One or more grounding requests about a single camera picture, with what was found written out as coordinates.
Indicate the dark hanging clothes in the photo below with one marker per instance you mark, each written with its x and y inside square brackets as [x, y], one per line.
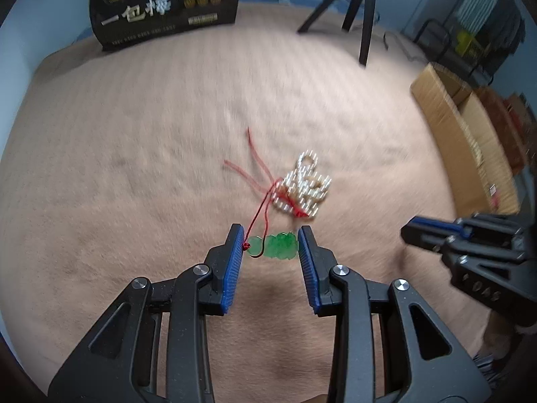
[507, 37]

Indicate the yellow box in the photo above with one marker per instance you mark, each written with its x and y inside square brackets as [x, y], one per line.
[466, 43]

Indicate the cardboard box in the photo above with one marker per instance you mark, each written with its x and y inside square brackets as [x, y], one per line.
[453, 134]

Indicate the orange cloth covered box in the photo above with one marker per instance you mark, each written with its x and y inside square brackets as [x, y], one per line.
[507, 121]

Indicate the black printed gift box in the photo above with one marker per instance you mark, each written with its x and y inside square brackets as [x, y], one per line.
[168, 4]

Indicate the striped hanging cloth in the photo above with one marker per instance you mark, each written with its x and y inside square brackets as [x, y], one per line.
[476, 0]

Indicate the person's right hand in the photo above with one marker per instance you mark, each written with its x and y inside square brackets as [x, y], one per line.
[501, 340]

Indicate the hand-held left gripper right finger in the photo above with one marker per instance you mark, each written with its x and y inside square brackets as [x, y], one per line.
[308, 268]

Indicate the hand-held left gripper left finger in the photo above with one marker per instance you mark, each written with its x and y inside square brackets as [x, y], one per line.
[233, 268]

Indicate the black metal shoe rack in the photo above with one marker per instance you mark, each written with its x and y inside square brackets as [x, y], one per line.
[436, 35]

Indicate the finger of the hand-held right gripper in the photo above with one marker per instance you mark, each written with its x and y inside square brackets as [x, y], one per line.
[440, 224]
[423, 237]

